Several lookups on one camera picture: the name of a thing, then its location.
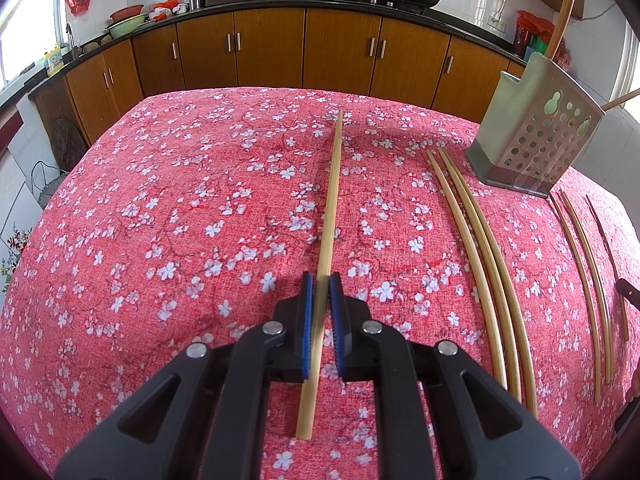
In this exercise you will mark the pale green perforated chopstick holder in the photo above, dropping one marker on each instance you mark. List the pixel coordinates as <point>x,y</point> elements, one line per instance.
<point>530,135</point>

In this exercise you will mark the black gas stove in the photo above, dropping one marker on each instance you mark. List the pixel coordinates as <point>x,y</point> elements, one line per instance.
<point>372,1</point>

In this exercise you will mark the bright window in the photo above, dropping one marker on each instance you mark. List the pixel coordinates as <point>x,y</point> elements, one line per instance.
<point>25,35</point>
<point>631,50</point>

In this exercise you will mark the person's right hand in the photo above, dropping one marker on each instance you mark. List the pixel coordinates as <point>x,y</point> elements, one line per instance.
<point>634,382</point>

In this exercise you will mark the brown wooden lower cabinets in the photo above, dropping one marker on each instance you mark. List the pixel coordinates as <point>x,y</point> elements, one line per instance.
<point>270,50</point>

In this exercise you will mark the red and white plastic bags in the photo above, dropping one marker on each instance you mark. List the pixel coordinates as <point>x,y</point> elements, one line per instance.
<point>167,9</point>

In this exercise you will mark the white floral printed panel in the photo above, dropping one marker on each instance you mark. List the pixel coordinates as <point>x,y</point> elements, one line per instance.
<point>15,247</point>

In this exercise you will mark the round woven tray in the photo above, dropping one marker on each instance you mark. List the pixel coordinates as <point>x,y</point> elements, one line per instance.
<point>67,145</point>

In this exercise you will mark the black kitchen countertop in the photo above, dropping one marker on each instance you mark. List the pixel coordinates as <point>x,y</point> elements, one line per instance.
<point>240,4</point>

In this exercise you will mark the red plastic basket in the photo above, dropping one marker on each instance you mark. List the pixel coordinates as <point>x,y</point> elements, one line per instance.
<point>127,12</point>

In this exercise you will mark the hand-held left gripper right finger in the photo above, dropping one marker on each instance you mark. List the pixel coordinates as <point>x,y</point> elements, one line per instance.
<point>337,325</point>

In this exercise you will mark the green carton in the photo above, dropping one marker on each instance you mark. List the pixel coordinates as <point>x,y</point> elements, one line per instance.
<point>534,47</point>

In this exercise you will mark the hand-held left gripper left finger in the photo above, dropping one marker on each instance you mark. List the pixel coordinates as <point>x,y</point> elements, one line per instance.
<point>306,325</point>

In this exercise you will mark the chopsticks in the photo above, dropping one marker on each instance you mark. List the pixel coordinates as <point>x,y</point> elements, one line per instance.
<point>567,15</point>

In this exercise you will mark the yellow detergent bottle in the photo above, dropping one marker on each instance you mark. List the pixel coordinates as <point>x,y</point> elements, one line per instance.
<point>54,62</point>

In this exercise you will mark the red plastic bag on counter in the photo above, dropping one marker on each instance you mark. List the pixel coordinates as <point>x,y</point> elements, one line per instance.
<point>532,22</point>

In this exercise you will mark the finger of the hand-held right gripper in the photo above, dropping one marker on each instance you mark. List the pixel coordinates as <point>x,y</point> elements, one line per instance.
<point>629,294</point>

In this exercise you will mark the white wall socket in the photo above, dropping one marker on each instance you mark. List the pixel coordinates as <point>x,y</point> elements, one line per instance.
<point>494,21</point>

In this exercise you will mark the metal faucet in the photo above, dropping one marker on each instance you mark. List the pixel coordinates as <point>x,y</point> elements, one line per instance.
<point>73,45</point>

